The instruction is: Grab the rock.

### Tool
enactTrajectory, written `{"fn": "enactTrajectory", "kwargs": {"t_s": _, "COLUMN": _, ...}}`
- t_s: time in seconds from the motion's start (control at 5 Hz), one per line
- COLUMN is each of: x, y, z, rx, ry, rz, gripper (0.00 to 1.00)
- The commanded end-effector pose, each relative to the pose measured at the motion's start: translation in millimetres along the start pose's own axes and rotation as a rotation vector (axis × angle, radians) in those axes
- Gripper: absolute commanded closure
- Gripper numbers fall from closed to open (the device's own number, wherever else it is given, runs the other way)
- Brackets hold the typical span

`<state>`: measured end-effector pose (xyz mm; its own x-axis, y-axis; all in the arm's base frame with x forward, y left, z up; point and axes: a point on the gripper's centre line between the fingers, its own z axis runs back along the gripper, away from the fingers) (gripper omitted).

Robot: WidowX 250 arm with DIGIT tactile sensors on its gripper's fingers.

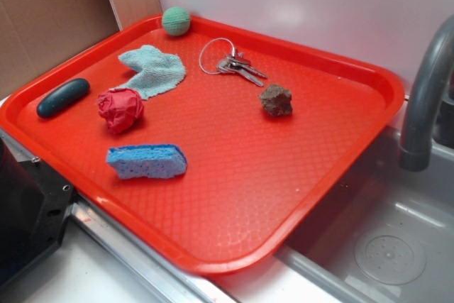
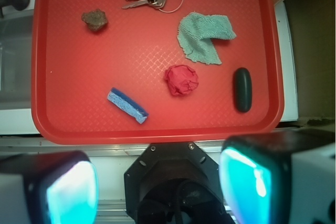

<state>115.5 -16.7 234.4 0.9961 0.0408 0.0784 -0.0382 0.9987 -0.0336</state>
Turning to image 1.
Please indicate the brown rock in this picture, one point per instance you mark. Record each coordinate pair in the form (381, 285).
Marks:
(276, 101)

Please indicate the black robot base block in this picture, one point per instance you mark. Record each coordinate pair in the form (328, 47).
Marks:
(36, 202)

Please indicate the red plastic tray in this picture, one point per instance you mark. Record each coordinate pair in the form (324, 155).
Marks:
(251, 178)

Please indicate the silver key bunch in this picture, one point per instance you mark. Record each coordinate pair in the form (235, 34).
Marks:
(236, 65)

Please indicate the blue sponge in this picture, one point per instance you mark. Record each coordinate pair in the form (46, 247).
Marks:
(163, 161)

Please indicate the light teal cloth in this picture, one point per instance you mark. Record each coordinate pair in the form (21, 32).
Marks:
(156, 72)

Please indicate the crumpled red paper ball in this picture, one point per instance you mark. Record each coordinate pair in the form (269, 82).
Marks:
(120, 108)

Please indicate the green knitted ball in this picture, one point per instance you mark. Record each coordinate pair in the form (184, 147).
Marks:
(176, 21)

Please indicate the dark teal oval case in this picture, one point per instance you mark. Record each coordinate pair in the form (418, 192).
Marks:
(62, 97)

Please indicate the grey faucet spout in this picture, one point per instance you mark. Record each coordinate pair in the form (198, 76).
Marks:
(429, 112)

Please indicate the grey plastic sink basin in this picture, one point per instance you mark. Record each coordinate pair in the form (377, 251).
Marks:
(381, 234)

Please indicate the brown cardboard panel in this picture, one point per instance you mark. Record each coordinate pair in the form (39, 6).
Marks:
(38, 35)

